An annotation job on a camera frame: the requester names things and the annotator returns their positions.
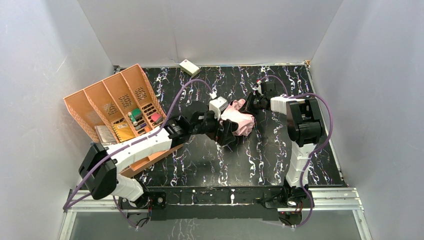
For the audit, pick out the white small box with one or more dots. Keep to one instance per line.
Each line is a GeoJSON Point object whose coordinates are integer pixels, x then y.
{"type": "Point", "coordinates": [189, 67]}

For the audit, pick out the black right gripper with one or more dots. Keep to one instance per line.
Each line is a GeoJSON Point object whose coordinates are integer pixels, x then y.
{"type": "Point", "coordinates": [250, 101]}

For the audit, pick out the white paper pad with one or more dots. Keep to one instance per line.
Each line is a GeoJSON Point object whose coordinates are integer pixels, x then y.
{"type": "Point", "coordinates": [104, 134]}

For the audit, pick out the yellow notebook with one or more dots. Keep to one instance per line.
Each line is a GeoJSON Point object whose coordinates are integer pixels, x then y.
{"type": "Point", "coordinates": [123, 131]}

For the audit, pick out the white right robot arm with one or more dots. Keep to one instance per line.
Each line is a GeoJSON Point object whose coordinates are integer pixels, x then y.
{"type": "Point", "coordinates": [305, 126]}

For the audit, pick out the aluminium frame rail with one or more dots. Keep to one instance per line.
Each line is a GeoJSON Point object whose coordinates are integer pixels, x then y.
{"type": "Point", "coordinates": [327, 198]}

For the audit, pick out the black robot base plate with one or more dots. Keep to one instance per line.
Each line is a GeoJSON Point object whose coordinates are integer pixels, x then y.
{"type": "Point", "coordinates": [267, 203]}

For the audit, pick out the pink eraser block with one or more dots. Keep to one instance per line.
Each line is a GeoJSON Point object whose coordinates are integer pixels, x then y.
{"type": "Point", "coordinates": [156, 118]}

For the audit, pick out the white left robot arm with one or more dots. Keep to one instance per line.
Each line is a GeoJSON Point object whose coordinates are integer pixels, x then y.
{"type": "Point", "coordinates": [102, 166]}

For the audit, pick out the black and pink folding umbrella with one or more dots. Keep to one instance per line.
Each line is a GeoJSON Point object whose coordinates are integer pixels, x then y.
{"type": "Point", "coordinates": [245, 121]}

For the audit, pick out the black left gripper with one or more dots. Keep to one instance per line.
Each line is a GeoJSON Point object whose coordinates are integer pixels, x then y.
{"type": "Point", "coordinates": [224, 131]}

